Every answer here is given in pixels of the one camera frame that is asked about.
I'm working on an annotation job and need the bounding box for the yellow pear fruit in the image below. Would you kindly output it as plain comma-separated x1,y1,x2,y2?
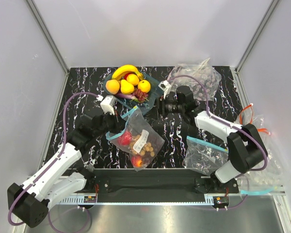
120,79,134,95

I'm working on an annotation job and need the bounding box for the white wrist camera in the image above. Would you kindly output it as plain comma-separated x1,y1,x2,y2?
158,80,172,99
97,95,116,115

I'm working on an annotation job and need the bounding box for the orange peach fruit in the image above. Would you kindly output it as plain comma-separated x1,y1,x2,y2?
105,80,120,95

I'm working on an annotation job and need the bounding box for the yellow banana bunch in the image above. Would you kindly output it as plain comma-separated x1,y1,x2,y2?
112,65,144,80

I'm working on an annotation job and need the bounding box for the clear blue-zip bag stack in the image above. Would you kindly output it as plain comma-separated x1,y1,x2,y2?
238,133,283,196

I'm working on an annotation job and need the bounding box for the red apple fruit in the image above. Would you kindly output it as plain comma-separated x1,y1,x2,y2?
118,131,132,146

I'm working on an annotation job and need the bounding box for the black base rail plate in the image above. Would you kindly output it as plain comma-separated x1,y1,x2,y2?
60,168,239,206

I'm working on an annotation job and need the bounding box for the yellow lemon fruit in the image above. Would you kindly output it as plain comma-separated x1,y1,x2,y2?
126,74,140,86
137,80,151,93

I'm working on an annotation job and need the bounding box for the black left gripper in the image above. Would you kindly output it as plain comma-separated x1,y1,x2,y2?
94,109,129,137

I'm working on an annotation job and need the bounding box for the clear pink-zip bag stack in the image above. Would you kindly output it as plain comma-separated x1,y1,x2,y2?
167,58,222,101

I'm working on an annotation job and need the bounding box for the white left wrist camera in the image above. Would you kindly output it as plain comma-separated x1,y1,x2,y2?
97,95,116,115

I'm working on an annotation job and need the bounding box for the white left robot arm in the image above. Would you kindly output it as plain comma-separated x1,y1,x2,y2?
7,113,126,228

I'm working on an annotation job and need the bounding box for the clear bag under right arm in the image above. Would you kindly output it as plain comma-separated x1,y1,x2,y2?
184,136,228,176

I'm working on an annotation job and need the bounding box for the blue plastic fruit tray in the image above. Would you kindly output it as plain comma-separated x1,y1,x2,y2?
104,65,160,114

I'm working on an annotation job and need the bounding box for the clear orange-zip bag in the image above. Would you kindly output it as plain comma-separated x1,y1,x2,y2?
235,103,271,136

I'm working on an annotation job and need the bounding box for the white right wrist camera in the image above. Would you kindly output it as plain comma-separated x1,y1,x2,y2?
158,80,172,99

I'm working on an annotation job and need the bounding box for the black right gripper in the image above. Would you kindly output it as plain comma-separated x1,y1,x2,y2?
144,94,185,121

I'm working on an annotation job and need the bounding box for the brown longan bunch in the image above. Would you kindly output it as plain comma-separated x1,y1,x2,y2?
129,134,155,157

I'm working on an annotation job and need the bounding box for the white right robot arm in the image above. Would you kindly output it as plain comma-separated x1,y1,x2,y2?
156,81,268,193

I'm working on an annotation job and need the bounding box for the small red grape bunch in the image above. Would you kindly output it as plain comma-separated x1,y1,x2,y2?
132,89,148,102

